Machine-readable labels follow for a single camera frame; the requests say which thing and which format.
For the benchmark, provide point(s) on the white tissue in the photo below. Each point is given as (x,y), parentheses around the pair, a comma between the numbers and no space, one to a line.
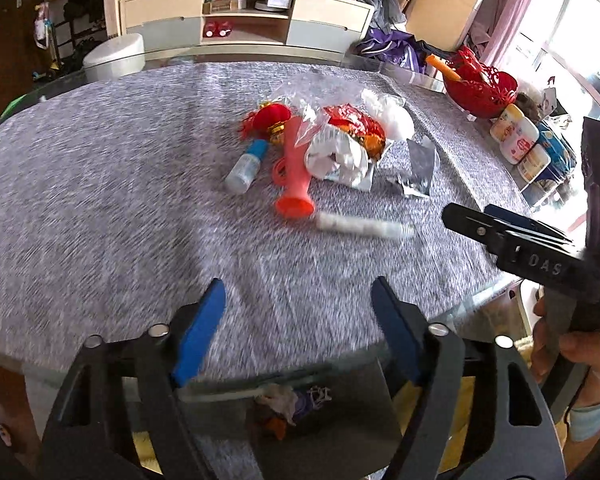
(392,115)

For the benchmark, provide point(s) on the red snack wrapper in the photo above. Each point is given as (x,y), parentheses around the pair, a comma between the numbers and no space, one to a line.
(360,130)

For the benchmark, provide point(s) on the white can red label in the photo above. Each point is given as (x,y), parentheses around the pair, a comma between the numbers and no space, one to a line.
(519,142)

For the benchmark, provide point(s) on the silver foil wrapper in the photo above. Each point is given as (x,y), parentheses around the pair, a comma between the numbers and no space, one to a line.
(416,170)

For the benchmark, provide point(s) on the clear plastic bag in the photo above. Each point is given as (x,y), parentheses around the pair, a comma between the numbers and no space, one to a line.
(310,102)

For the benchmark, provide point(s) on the white plastic tube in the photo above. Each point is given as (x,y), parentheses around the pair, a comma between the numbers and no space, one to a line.
(362,226)

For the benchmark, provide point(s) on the purple bag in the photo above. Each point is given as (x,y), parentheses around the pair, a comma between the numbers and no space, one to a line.
(395,50)

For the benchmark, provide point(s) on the grey jacket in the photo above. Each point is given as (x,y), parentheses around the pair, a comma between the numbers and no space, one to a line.
(382,5)

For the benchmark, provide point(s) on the blue round tin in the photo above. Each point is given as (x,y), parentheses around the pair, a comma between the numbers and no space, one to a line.
(557,150)

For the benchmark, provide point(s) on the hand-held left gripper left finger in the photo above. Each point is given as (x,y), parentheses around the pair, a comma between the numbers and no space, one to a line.
(200,330)

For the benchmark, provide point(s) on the beige tv cabinet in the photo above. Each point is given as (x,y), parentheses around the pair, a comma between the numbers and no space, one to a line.
(165,10)

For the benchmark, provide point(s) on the cardboard-covered air conditioner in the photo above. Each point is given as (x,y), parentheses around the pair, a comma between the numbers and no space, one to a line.
(445,5)

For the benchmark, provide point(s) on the pink toy horn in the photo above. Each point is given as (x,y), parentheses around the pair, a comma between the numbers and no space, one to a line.
(295,170)

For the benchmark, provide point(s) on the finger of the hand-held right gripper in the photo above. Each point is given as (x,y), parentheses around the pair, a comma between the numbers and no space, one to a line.
(472,227)
(517,219)

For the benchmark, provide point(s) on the orange stick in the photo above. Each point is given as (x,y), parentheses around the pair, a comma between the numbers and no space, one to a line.
(442,66)

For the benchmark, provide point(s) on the red openwork basket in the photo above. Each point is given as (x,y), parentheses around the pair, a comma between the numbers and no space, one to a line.
(485,92)

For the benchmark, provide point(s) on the grey trash bin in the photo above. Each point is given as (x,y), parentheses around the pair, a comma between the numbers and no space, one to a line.
(350,410)

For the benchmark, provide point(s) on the pink curtain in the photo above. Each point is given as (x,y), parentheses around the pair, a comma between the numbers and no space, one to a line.
(505,10)

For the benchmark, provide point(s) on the white paper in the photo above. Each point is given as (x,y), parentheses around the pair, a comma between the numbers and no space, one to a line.
(337,160)

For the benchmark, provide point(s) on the small blue-capped bottle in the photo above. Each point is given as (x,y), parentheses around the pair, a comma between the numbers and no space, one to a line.
(245,167)

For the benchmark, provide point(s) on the person's right hand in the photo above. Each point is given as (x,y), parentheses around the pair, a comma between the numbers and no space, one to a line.
(595,355)

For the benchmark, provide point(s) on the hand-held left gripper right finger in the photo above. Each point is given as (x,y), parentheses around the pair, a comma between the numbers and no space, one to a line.
(397,325)

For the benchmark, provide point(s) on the red lantern ornament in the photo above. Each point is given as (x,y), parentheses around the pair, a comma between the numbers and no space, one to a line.
(270,117)

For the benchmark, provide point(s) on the white can yellow label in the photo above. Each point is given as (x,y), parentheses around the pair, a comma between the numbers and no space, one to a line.
(534,165)

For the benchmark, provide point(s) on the white round stool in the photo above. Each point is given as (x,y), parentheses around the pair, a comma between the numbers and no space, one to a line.
(112,55)

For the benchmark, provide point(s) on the grey woven table mat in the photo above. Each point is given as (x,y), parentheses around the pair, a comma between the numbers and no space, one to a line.
(105,200)

